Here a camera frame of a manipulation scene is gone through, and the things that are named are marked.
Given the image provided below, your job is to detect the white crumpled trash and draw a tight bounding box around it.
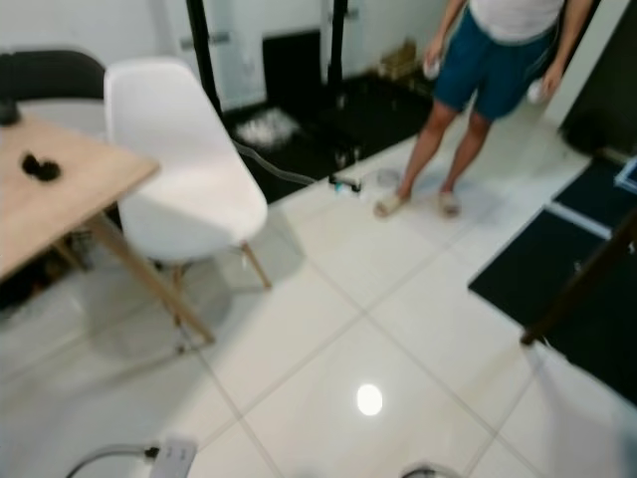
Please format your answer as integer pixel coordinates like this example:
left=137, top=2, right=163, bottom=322
left=234, top=110, right=301, bottom=151

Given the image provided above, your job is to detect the light wooden table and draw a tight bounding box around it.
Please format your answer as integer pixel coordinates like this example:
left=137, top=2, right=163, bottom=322
left=0, top=118, right=217, bottom=346

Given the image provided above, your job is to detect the small black object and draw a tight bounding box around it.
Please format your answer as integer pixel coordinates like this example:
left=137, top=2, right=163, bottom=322
left=22, top=152, right=64, bottom=184

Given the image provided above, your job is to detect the dark chair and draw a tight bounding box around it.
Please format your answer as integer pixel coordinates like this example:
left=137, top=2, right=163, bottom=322
left=0, top=50, right=106, bottom=104

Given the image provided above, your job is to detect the white plastic chair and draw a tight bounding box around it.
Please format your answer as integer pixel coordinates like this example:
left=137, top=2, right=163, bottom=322
left=105, top=58, right=273, bottom=350

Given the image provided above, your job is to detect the thick black stand pole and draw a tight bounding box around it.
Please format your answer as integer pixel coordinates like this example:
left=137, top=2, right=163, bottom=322
left=187, top=0, right=221, bottom=111

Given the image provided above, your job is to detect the thin black stand pole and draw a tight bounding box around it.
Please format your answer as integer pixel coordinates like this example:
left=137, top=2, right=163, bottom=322
left=322, top=0, right=350, bottom=93

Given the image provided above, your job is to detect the black mat under stand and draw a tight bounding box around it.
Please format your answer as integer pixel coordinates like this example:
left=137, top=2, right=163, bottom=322
left=224, top=70, right=445, bottom=206

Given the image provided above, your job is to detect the brown wicker box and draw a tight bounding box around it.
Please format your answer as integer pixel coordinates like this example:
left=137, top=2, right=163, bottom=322
left=378, top=40, right=421, bottom=82

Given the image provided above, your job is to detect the person in blue shorts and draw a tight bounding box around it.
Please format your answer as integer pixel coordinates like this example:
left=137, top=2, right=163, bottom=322
left=373, top=0, right=599, bottom=220

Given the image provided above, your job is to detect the dark wooden pole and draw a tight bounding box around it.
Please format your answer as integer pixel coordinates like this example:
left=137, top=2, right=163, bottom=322
left=521, top=214, right=637, bottom=348

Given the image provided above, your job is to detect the large black floor mat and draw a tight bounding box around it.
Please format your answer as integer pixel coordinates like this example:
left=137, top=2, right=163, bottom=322
left=468, top=213, right=637, bottom=405

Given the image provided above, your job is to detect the dark blue floor mat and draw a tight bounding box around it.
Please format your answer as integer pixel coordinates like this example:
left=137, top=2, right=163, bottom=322
left=552, top=159, right=637, bottom=241

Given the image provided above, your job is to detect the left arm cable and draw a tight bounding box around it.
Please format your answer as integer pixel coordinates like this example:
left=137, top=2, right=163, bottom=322
left=65, top=443, right=160, bottom=478

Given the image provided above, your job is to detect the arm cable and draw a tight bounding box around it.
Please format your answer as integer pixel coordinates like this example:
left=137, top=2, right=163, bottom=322
left=400, top=463, right=465, bottom=478
left=65, top=443, right=160, bottom=478

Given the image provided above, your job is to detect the grey floor hose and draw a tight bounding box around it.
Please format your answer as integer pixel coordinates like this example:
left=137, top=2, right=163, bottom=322
left=234, top=139, right=334, bottom=188

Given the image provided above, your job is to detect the black board against wall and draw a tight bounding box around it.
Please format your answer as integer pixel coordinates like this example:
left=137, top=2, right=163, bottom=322
left=262, top=30, right=325, bottom=102

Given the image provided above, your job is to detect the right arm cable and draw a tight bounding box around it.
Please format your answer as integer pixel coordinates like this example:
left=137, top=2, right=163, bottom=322
left=400, top=463, right=465, bottom=478

